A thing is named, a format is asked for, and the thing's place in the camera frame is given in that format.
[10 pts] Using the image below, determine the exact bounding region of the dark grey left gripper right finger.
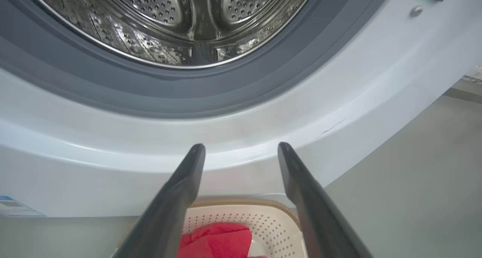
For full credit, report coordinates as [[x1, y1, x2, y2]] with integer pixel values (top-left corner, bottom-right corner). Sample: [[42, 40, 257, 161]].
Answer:
[[278, 142, 373, 258]]

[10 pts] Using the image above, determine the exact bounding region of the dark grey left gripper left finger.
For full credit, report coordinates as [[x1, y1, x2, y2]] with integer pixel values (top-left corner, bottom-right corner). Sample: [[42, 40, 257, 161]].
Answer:
[[113, 144, 206, 258]]

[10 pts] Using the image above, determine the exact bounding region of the red clothing with white trim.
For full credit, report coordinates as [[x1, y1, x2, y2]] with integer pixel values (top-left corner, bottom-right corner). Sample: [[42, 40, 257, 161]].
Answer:
[[178, 222, 268, 258]]

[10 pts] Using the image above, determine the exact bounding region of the cream perforated basket brown rim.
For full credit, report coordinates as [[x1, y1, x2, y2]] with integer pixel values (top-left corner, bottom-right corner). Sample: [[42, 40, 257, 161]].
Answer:
[[182, 197, 308, 258]]

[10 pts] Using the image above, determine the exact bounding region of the white front-load washing machine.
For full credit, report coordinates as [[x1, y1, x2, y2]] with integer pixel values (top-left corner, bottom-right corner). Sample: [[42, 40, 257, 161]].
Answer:
[[0, 0, 482, 218]]

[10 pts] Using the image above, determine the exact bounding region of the blue energy label sticker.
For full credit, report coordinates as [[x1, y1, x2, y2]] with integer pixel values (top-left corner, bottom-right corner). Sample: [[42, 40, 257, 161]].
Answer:
[[0, 196, 46, 218]]

